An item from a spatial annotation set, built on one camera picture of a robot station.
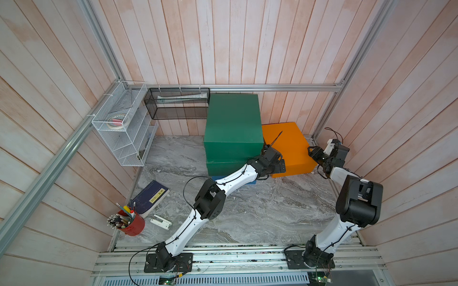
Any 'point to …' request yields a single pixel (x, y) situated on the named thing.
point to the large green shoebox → (222, 168)
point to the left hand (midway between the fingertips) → (277, 168)
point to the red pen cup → (127, 220)
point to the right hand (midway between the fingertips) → (310, 147)
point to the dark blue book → (149, 198)
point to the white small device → (161, 222)
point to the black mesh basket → (178, 103)
